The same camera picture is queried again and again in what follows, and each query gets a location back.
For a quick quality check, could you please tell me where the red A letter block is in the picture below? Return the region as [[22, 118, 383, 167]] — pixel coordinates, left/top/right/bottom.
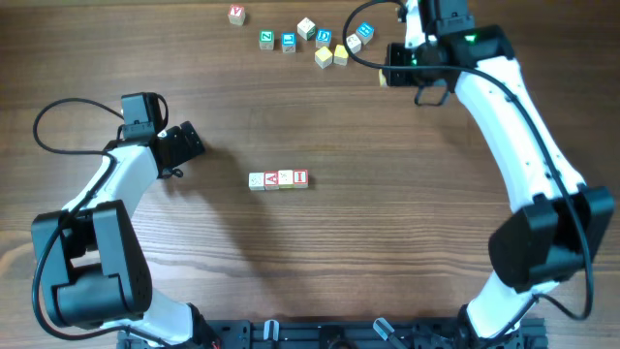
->
[[263, 171, 279, 190]]

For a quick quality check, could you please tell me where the plain wooden picture block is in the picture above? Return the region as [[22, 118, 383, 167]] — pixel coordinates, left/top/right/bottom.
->
[[278, 170, 295, 189]]

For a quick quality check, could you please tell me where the red I letter block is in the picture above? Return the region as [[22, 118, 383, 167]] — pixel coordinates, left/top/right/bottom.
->
[[293, 169, 309, 188]]

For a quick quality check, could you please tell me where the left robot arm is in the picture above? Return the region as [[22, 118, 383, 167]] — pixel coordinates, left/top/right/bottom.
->
[[31, 92, 215, 348]]

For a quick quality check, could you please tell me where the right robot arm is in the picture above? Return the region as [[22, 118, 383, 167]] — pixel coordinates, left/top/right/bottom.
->
[[383, 1, 614, 348]]

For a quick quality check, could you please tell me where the blue block far right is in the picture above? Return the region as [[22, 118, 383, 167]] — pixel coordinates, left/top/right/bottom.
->
[[356, 22, 375, 45]]

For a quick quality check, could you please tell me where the yellow block right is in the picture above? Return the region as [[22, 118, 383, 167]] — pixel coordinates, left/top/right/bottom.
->
[[333, 45, 349, 66]]

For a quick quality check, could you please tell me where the yellow block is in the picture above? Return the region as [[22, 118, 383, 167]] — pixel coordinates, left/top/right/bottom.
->
[[333, 45, 349, 66], [315, 47, 333, 69]]

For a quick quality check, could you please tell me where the yellow block left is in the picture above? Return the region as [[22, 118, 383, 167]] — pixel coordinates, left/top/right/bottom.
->
[[315, 47, 333, 69]]

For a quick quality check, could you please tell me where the blue D letter block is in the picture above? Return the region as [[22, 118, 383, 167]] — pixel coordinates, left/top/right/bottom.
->
[[315, 28, 332, 48]]

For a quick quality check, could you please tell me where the white green-sided block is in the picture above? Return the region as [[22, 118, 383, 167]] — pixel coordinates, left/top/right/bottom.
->
[[297, 17, 317, 41]]

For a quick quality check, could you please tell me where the green Z letter block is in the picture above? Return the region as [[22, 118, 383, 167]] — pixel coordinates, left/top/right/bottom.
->
[[259, 30, 275, 50]]

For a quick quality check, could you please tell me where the blue letter block left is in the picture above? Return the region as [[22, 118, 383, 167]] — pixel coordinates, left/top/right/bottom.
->
[[281, 32, 296, 53]]

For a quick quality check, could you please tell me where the red V letter block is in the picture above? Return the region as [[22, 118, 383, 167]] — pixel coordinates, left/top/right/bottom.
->
[[228, 4, 246, 26]]

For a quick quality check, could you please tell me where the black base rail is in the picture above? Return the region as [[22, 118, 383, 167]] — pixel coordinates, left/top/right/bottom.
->
[[193, 317, 548, 349]]

